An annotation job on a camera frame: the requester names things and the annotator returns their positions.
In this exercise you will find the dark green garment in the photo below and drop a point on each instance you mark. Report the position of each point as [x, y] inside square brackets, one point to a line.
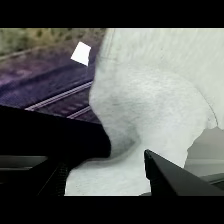
[50, 133]

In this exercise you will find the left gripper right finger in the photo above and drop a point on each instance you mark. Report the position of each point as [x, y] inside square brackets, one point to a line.
[173, 181]

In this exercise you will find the grey garment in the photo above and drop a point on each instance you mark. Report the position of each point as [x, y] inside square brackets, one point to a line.
[156, 100]

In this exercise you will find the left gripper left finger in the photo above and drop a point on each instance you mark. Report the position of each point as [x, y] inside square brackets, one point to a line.
[59, 180]

